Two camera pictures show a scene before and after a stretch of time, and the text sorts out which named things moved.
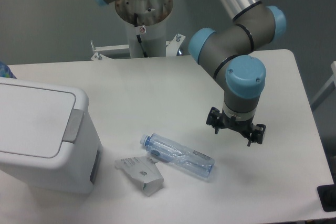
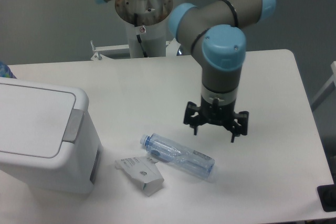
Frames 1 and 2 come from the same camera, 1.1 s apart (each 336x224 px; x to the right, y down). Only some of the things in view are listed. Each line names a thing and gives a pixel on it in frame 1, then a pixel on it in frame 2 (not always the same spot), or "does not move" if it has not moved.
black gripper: x=217 y=120 to x=215 y=114
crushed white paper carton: x=144 y=172 does not move
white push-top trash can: x=47 y=136 does not move
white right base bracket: x=172 y=46 does not move
